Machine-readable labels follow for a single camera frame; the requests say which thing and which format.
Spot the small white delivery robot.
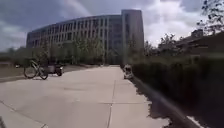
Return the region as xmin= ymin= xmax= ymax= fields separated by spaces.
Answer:
xmin=123 ymin=64 xmax=134 ymax=80

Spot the curved grey multistorey building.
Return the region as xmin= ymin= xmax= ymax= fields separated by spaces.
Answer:
xmin=25 ymin=8 xmax=145 ymax=66

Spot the pale concrete slab pavement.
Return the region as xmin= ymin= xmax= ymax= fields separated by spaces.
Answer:
xmin=0 ymin=65 xmax=171 ymax=128

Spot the row of young trees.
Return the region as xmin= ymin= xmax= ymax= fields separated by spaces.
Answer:
xmin=13 ymin=34 xmax=106 ymax=67

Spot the dark small vehicle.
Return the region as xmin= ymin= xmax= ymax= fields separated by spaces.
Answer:
xmin=46 ymin=63 xmax=65 ymax=77

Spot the grey kerb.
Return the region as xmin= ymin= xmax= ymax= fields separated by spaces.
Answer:
xmin=128 ymin=75 xmax=201 ymax=128

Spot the dark green hedge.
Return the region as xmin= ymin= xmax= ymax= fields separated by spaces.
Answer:
xmin=131 ymin=57 xmax=224 ymax=128

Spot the bicycle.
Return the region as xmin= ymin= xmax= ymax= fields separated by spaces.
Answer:
xmin=23 ymin=59 xmax=50 ymax=81

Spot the dark low building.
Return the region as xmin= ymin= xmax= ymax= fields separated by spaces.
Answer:
xmin=174 ymin=29 xmax=224 ymax=59

